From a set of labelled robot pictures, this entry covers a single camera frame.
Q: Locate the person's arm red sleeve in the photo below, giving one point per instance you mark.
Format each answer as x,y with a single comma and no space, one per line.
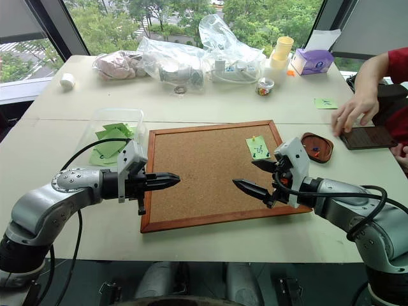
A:
392,95

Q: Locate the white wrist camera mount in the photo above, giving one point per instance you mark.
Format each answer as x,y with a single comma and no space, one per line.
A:
298,159
130,156

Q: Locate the grey roller blind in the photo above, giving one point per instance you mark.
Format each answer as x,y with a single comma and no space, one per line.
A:
373,25
20,19

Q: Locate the large clear plastic bag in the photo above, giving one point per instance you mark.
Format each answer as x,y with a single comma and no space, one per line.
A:
223,38

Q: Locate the small jar of pins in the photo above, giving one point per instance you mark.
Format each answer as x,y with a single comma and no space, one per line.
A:
264,86

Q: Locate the purple tissue box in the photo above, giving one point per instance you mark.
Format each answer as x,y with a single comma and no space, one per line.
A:
314,62

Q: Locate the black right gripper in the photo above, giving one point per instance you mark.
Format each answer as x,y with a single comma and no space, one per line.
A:
280,191

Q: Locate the stack of yellow cups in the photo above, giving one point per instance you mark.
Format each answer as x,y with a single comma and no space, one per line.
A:
282,49

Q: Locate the small orange object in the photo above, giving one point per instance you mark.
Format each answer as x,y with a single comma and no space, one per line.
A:
289,73

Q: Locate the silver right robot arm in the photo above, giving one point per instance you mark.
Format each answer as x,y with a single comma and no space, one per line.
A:
360,210

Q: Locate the white tape roll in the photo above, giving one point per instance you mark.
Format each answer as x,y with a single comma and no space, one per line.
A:
67,82

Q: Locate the clear bag with grey items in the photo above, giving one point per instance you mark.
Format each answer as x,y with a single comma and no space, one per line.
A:
178,68

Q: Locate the white plastic box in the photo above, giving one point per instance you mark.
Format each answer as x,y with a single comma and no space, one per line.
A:
275,72

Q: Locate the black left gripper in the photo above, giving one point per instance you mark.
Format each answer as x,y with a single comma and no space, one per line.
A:
137,186

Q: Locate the green note with scribble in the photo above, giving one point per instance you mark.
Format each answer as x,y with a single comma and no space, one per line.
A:
257,147

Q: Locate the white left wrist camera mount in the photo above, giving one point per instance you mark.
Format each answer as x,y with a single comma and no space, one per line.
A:
130,156

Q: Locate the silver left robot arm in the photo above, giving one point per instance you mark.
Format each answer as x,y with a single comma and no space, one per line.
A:
48,204

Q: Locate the red shirt sleeve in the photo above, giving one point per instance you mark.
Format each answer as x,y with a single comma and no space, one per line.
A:
400,62

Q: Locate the dark rounded robot leg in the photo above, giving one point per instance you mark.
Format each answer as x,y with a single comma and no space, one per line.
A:
162,280
243,283

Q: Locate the clear plastic container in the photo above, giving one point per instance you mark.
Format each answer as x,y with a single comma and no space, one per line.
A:
127,116

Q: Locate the brown wooden tray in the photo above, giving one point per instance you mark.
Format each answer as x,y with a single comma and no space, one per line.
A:
322,143

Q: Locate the wood-framed cork board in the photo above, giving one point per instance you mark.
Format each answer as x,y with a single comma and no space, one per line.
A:
204,169

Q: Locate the white power strip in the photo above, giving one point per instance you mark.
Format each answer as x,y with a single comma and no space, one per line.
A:
234,71

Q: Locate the green note with dark marks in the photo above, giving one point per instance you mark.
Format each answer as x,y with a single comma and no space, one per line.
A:
325,103

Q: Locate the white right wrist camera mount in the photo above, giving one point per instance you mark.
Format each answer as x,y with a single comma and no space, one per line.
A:
298,159

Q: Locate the person's bare hand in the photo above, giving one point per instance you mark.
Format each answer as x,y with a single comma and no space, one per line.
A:
402,157
357,108

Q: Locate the bag of pink items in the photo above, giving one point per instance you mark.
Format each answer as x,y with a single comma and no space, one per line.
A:
116,65

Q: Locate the person's bare forearm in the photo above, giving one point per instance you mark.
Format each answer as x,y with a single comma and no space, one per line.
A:
371,76

